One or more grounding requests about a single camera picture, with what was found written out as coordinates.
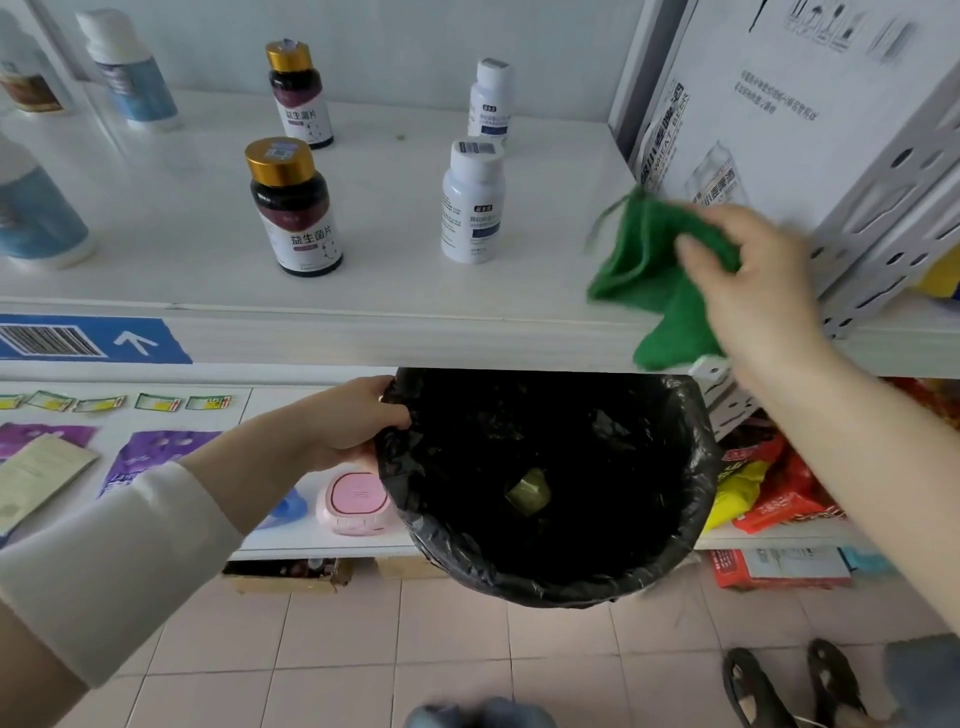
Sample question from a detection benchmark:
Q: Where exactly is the person's right hand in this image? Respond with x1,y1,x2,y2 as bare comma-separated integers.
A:
674,203,832,378

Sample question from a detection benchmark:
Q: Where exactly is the person's left hand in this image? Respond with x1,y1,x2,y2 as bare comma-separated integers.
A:
302,374,412,474

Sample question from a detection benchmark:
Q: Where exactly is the green cleaning cloth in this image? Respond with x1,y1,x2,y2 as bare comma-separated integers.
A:
584,185,744,373

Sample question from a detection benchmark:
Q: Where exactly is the gold cap dark bottle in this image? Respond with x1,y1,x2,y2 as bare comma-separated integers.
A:
264,39,336,151
244,137,345,279

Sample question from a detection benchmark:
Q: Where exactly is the white bottle navy label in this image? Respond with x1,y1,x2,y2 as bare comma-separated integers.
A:
467,58,517,144
440,138,508,265

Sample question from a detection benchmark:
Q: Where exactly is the black-lined trash bin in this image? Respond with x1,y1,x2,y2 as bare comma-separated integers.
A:
374,365,725,609

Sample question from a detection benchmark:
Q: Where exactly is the white bottle light blue label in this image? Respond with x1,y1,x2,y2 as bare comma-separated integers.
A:
0,131,97,270
74,8,183,133

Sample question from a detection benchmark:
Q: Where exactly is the white bottle brown label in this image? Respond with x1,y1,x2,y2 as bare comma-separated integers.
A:
0,7,67,115

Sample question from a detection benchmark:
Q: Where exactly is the person's right forearm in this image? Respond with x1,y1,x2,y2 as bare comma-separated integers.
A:
738,352,960,639

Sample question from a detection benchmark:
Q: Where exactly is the person's left forearm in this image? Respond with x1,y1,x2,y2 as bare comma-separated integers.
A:
0,397,331,728

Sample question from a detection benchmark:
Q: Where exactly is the person's left shoe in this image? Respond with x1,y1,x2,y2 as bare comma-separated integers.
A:
404,701,463,728

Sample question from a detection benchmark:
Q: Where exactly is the pink plastic case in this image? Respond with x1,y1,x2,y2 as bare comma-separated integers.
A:
314,468,400,538

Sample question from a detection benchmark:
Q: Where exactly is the blue detergent container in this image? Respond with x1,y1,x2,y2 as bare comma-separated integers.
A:
254,487,310,532

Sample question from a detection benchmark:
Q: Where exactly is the small closed cardboard box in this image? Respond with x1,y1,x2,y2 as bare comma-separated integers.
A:
374,554,451,581

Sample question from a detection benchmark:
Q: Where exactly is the white printed carton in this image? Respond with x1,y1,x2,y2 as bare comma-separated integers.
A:
629,0,960,234

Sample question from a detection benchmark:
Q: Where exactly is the blue yellow snack bag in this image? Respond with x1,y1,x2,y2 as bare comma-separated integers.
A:
911,247,960,301

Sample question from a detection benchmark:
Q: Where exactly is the row of green yellow stickers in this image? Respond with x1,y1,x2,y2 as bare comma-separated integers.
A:
0,389,234,415

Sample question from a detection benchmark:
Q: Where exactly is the purple detergent bag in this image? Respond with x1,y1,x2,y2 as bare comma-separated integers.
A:
97,429,223,500
0,422,99,463

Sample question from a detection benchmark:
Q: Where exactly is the pile of red snack packets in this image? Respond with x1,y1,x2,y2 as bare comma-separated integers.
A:
712,378,960,538

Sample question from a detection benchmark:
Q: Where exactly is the red white flat packet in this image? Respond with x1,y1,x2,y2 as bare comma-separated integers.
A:
708,547,853,590

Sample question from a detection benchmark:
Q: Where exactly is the teal flat packet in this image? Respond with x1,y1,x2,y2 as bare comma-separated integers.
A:
839,547,894,579

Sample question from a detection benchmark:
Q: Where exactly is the beige paper card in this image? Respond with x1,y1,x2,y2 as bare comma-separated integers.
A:
0,433,99,538

